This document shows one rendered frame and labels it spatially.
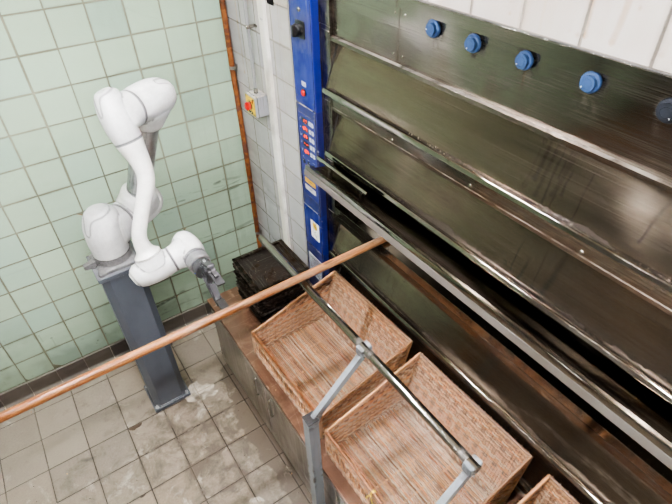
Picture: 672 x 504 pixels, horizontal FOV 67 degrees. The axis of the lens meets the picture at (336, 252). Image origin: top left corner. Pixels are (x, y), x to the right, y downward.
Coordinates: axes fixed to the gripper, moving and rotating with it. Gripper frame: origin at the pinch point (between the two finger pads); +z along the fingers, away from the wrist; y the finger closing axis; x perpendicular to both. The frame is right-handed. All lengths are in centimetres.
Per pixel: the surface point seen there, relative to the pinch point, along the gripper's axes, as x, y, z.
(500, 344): -65, 0, 71
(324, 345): -43, 59, -2
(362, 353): -27, 2, 48
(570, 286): -65, -36, 85
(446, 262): -57, -23, 50
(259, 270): -32, 36, -43
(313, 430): -6, 27, 49
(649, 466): -65, -1, 121
